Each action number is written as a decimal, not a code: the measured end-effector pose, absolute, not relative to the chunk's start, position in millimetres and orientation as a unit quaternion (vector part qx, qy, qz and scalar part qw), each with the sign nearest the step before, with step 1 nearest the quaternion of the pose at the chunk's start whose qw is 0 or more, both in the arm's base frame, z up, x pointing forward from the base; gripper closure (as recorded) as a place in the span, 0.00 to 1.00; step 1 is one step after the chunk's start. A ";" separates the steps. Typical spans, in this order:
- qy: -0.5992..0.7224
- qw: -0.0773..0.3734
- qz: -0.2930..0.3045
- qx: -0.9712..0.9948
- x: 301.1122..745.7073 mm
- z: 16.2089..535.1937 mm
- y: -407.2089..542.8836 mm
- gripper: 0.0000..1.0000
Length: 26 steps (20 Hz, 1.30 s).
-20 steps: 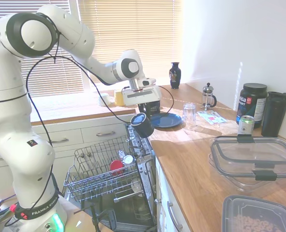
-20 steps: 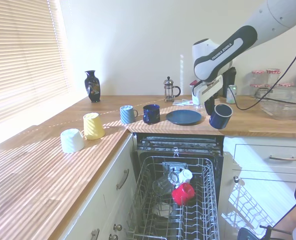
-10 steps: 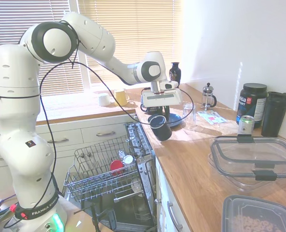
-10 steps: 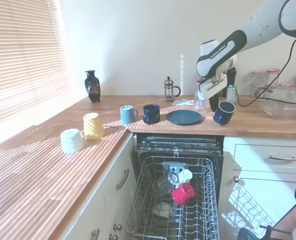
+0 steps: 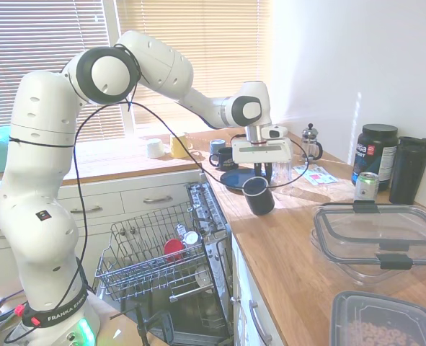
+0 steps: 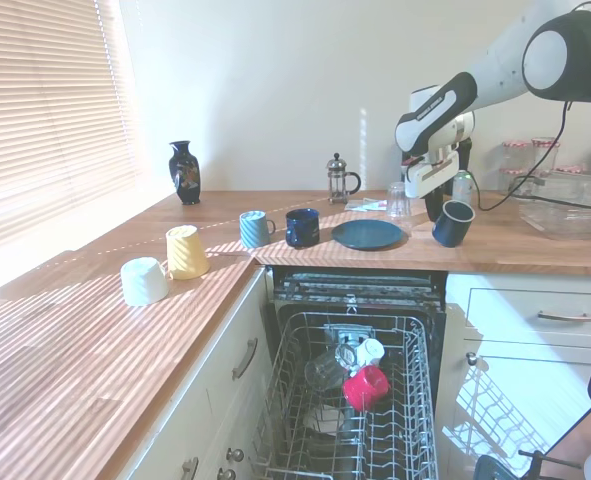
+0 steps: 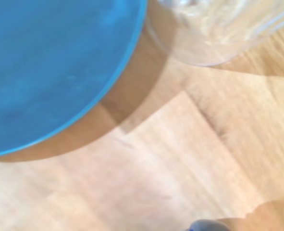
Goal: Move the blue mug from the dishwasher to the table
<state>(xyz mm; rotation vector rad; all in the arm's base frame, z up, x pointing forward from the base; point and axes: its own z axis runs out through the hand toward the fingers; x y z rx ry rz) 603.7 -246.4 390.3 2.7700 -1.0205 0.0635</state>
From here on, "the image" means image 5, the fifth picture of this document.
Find clear drinking glass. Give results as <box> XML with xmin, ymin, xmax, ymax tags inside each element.
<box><xmin>270</xmin><ymin>161</ymin><xmax>293</xmax><ymax>195</ymax></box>

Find blue mug with white rim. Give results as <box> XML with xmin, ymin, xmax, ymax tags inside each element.
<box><xmin>243</xmin><ymin>175</ymin><xmax>275</xmax><ymax>216</ymax></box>

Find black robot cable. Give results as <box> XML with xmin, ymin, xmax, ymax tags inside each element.
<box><xmin>3</xmin><ymin>43</ymin><xmax>311</xmax><ymax>345</ymax></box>

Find red mug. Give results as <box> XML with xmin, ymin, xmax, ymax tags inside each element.
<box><xmin>163</xmin><ymin>238</ymin><xmax>187</xmax><ymax>264</ymax></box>

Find black protein powder tub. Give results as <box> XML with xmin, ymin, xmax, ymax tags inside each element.
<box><xmin>351</xmin><ymin>123</ymin><xmax>399</xmax><ymax>192</ymax></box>

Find blue plate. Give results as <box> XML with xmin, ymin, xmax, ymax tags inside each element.
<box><xmin>219</xmin><ymin>167</ymin><xmax>271</xmax><ymax>192</ymax></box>

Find dark blue printed mug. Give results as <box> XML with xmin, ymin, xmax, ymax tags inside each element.
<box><xmin>208</xmin><ymin>146</ymin><xmax>236</xmax><ymax>172</ymax></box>

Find grey container with cereal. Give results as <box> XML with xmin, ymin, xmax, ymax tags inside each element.
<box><xmin>329</xmin><ymin>290</ymin><xmax>426</xmax><ymax>346</ymax></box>

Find clear container with black clips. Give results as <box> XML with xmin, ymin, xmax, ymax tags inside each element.
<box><xmin>309</xmin><ymin>201</ymin><xmax>426</xmax><ymax>288</ymax></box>

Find glass french press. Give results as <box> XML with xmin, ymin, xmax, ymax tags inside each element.
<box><xmin>300</xmin><ymin>123</ymin><xmax>324</xmax><ymax>166</ymax></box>

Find wooden window blind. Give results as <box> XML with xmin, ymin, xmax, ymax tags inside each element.
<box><xmin>0</xmin><ymin>0</ymin><xmax>125</xmax><ymax>140</ymax></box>
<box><xmin>115</xmin><ymin>0</ymin><xmax>273</xmax><ymax>134</ymax></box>

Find open dishwasher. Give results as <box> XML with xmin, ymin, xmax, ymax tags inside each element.
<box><xmin>97</xmin><ymin>182</ymin><xmax>235</xmax><ymax>346</ymax></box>

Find white drink can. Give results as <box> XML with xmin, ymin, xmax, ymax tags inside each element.
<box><xmin>353</xmin><ymin>171</ymin><xmax>380</xmax><ymax>203</ymax></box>

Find light blue ribbed mug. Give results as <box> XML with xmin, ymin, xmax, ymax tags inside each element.
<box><xmin>208</xmin><ymin>138</ymin><xmax>226</xmax><ymax>158</ymax></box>

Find clear glass cup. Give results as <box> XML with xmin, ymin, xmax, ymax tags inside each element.
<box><xmin>194</xmin><ymin>265</ymin><xmax>213</xmax><ymax>289</ymax></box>

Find wire dishwasher rack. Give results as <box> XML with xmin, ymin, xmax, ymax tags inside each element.
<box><xmin>94</xmin><ymin>207</ymin><xmax>217</xmax><ymax>303</ymax></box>

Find yellow mug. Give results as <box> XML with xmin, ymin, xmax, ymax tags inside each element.
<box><xmin>169</xmin><ymin>131</ymin><xmax>194</xmax><ymax>159</ymax></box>

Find metal drawer handle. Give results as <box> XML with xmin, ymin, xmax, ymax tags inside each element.
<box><xmin>70</xmin><ymin>205</ymin><xmax>104</xmax><ymax>214</ymax></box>
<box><xmin>143</xmin><ymin>195</ymin><xmax>174</xmax><ymax>205</ymax></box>
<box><xmin>247</xmin><ymin>299</ymin><xmax>273</xmax><ymax>345</ymax></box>

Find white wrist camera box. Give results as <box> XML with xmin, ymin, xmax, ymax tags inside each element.
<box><xmin>262</xmin><ymin>124</ymin><xmax>289</xmax><ymax>140</ymax></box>

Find printed paper packets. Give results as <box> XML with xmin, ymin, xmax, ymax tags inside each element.
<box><xmin>293</xmin><ymin>164</ymin><xmax>339</xmax><ymax>186</ymax></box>

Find black clamp stand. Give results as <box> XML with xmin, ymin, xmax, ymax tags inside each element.
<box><xmin>110</xmin><ymin>302</ymin><xmax>174</xmax><ymax>346</ymax></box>

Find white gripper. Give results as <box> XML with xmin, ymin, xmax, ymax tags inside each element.
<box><xmin>231</xmin><ymin>138</ymin><xmax>293</xmax><ymax>185</ymax></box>

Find black shaker bottle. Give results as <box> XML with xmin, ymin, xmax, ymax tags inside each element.
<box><xmin>389</xmin><ymin>136</ymin><xmax>426</xmax><ymax>205</ymax></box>

